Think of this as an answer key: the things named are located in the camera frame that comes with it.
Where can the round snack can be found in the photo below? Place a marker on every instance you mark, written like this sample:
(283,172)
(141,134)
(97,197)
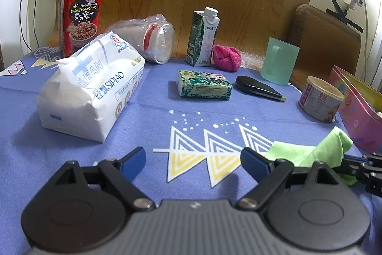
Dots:
(319,102)

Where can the green patterned tissue packet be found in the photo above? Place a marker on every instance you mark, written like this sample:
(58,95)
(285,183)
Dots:
(203,87)

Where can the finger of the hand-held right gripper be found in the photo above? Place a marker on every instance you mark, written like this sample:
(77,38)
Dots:
(373,158)
(370,177)

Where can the green plastic mug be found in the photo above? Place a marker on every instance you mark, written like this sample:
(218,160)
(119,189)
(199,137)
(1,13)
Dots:
(280,60)

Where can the pink cloth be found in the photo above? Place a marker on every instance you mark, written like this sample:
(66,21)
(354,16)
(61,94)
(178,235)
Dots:
(226,59)

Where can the green white milk carton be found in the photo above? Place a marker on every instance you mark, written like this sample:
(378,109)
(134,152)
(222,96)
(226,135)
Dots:
(203,40)

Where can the brown chair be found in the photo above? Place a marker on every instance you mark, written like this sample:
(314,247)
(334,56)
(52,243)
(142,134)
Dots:
(322,34)

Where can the pink biscuit tin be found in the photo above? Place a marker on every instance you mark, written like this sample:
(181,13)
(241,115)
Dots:
(358,123)

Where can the clear plastic jar, red lid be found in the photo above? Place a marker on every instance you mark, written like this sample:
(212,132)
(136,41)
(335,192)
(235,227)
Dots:
(149,37)

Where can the large white tissue pack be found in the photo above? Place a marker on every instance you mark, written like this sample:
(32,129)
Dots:
(83,93)

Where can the black tape cross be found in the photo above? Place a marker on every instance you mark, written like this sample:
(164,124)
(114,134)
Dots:
(347,19)

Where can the blue printed tablecloth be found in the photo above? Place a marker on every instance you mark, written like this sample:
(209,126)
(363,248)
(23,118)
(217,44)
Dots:
(149,123)

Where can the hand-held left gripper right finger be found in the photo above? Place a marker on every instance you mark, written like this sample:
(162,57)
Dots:
(253,162)

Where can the red snack box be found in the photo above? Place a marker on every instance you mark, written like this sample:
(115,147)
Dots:
(80,10)

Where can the green cloth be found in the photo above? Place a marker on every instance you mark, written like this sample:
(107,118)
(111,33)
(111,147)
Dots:
(328,150)

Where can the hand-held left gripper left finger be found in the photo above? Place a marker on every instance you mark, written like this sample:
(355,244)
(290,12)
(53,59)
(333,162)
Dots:
(134,161)

